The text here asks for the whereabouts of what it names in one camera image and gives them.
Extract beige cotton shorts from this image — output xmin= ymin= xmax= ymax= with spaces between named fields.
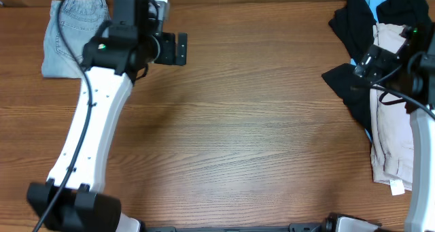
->
xmin=369 ymin=22 xmax=417 ymax=196

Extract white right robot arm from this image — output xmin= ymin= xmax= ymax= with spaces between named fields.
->
xmin=353 ymin=23 xmax=434 ymax=231

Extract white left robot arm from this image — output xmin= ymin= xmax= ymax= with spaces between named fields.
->
xmin=27 ymin=0 xmax=188 ymax=231

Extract black garment pile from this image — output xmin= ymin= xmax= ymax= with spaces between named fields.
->
xmin=321 ymin=0 xmax=432 ymax=127

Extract light blue shirt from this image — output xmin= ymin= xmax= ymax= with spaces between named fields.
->
xmin=358 ymin=0 xmax=387 ymax=143

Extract folded light blue jeans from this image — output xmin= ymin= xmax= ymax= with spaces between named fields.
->
xmin=41 ymin=0 xmax=110 ymax=79

